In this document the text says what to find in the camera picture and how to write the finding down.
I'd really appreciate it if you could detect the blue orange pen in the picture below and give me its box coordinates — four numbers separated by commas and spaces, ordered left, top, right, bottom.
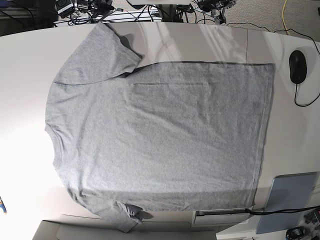
0, 198, 7, 214

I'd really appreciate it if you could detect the black power cable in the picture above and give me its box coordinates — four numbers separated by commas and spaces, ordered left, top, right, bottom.
246, 205, 320, 216

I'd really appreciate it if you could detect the black device bottom right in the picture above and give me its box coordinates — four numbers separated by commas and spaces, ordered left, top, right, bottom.
285, 226, 307, 240

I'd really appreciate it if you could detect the black computer mouse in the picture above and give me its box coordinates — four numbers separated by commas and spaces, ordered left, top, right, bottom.
288, 50, 308, 85

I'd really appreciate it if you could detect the grey laptop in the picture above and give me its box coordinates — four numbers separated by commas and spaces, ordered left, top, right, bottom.
256, 172, 317, 235

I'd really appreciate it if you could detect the white cable grommet tray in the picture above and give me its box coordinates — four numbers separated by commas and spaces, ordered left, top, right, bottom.
191, 208, 250, 227

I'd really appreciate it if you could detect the black mouse cable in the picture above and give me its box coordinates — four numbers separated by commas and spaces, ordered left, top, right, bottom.
293, 37, 320, 108

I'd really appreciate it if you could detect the yellow cable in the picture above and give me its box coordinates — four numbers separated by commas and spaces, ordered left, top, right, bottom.
281, 0, 293, 36

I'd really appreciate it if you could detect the black power adapter box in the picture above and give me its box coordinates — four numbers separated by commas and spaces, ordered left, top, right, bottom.
55, 0, 75, 18

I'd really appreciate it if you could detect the grey T-shirt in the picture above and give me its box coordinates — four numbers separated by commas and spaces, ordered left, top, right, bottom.
45, 23, 275, 233

